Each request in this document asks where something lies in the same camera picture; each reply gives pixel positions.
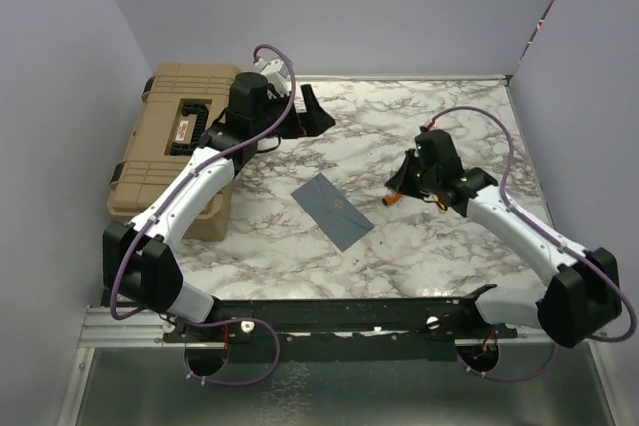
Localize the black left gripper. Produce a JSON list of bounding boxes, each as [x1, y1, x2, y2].
[[253, 84, 335, 140]]

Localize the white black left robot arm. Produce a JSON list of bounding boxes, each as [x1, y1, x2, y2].
[[102, 72, 335, 341]]

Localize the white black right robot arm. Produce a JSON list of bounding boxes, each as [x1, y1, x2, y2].
[[386, 129, 622, 348]]

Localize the yellow utility knife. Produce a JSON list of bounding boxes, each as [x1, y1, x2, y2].
[[433, 196, 448, 214]]

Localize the tan plastic tool case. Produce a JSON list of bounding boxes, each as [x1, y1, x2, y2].
[[107, 63, 240, 222]]

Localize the orange handled screwdriver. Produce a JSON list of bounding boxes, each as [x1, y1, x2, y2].
[[382, 192, 403, 206]]

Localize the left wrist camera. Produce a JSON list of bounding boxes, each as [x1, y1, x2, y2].
[[253, 57, 290, 97]]

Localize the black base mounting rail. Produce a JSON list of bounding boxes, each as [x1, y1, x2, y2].
[[156, 296, 517, 364]]

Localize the aluminium extrusion rail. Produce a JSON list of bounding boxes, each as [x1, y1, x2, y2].
[[78, 307, 224, 350]]

